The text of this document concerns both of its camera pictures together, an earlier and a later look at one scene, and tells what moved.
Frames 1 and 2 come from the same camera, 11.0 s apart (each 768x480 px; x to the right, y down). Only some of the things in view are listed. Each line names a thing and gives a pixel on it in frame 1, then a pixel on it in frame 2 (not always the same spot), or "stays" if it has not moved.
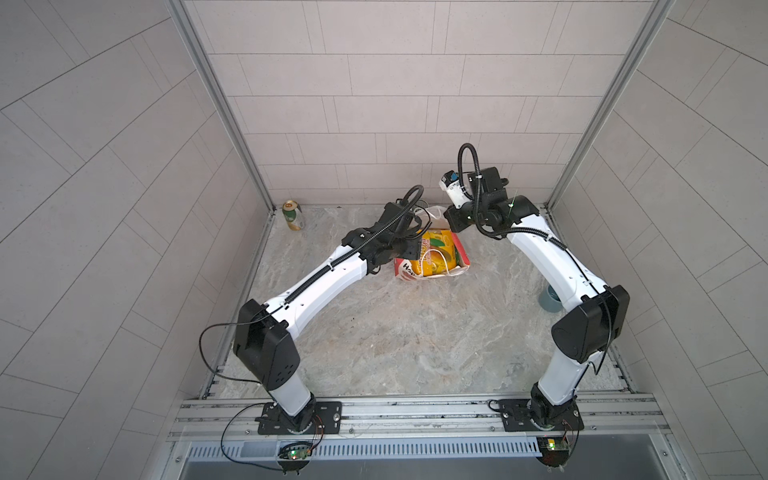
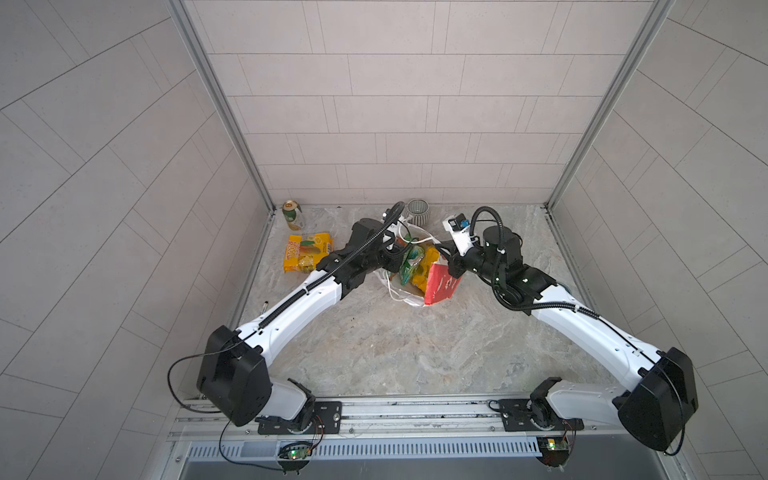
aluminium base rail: x=416 y=419 stays
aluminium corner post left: x=185 y=18 stays
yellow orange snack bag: x=438 y=253 -> x=303 y=252
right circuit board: x=554 y=450 stays
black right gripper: x=453 y=215 -> x=454 y=261
